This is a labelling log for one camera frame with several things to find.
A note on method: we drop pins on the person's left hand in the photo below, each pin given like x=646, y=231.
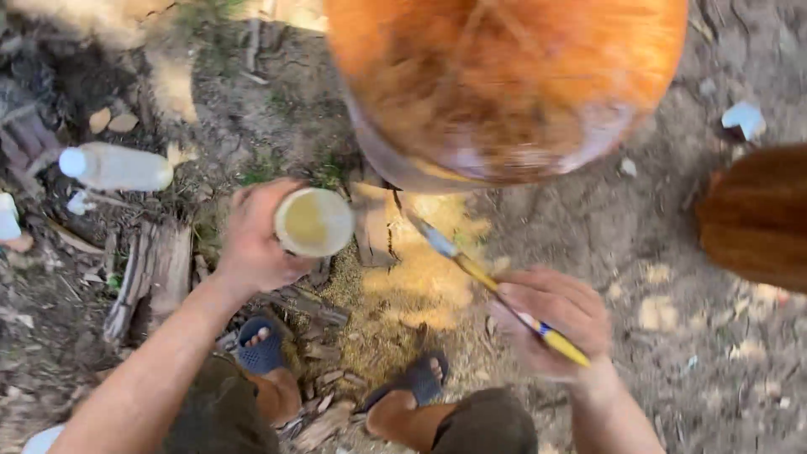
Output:
x=252, y=243

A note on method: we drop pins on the person's right hand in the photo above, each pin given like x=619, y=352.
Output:
x=555, y=328

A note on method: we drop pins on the person's left fingers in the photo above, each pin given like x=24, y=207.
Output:
x=268, y=192

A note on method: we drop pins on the person's right fingers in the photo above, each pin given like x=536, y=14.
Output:
x=536, y=296

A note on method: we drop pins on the white cup of yellowish liquid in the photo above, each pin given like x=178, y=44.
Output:
x=313, y=222

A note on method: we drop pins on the wooden support block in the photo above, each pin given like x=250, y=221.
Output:
x=373, y=220

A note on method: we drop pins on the weathered wood log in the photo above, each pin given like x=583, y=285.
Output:
x=150, y=277

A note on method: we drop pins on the dark blue sandal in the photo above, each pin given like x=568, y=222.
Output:
x=413, y=381
x=260, y=347

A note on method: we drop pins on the clear plastic bottle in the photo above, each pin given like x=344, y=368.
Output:
x=116, y=166

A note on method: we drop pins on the large orange varnished wooden piece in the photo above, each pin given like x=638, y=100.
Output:
x=498, y=88

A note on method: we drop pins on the brown ribbed wooden piece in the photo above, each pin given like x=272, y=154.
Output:
x=753, y=217

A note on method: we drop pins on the white plastic object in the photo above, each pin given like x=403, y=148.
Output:
x=8, y=217

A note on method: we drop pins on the white paper scrap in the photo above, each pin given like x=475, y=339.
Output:
x=744, y=120

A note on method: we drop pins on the white container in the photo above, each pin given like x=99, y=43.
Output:
x=43, y=440

